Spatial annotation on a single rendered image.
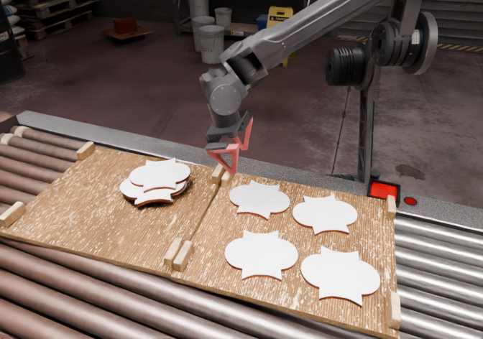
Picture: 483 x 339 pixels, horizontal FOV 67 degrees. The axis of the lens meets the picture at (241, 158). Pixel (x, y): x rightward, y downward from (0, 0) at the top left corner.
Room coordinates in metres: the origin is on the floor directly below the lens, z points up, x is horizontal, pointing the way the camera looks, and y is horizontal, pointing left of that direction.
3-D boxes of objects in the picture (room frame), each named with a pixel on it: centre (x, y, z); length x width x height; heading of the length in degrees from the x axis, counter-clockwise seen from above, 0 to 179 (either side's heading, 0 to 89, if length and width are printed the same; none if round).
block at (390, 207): (0.62, -0.34, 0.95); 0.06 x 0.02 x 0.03; 163
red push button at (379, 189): (0.71, -0.35, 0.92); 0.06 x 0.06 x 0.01; 69
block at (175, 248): (0.49, 0.13, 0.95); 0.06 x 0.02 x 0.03; 164
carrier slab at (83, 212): (0.68, 0.28, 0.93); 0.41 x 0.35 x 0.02; 74
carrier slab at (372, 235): (0.55, -0.11, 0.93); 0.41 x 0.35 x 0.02; 73
